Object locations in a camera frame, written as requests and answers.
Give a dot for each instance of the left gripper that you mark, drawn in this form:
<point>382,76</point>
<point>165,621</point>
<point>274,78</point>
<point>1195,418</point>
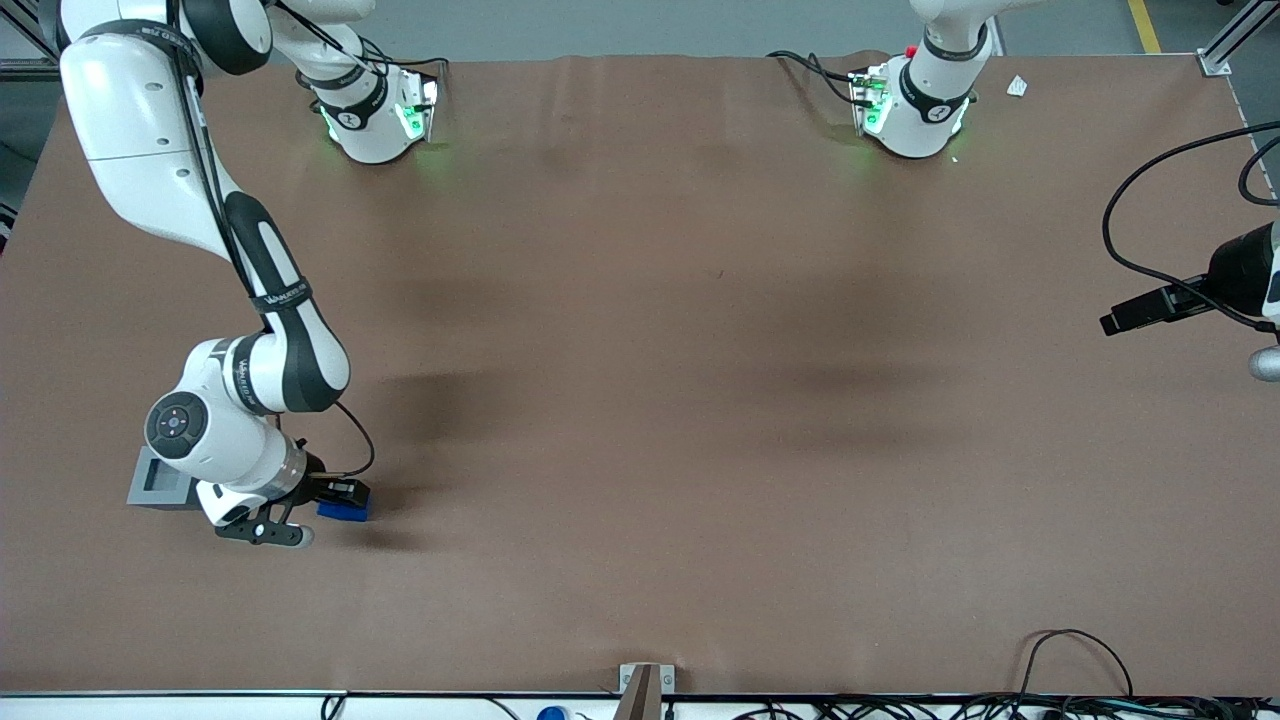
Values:
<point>1236,274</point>

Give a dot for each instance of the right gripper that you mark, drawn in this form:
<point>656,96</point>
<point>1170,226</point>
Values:
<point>316,478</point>

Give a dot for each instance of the blue plastic part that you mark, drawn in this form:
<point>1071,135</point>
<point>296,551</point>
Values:
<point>340,512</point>

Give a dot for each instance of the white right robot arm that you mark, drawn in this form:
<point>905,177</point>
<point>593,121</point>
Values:
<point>130,120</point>

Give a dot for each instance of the gray square base block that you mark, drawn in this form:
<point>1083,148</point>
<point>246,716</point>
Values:
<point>150,490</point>

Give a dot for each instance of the white paper scrap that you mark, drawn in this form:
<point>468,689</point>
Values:
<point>1017,86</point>

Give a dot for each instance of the yellow floor tape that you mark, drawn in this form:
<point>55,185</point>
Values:
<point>1143,25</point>

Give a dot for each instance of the blue round cap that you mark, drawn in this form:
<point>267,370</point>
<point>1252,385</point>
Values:
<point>552,714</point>

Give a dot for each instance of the brown paper table cover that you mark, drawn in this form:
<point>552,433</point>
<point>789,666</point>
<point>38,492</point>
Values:
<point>640,400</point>

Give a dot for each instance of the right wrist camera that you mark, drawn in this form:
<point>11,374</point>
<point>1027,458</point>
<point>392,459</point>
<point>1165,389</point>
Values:
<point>265,530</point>

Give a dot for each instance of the aluminium frame post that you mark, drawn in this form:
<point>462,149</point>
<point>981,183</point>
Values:
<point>30,68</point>
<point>1215,62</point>

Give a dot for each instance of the gray metal bracket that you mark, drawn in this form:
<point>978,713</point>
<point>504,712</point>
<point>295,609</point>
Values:
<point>668,680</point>

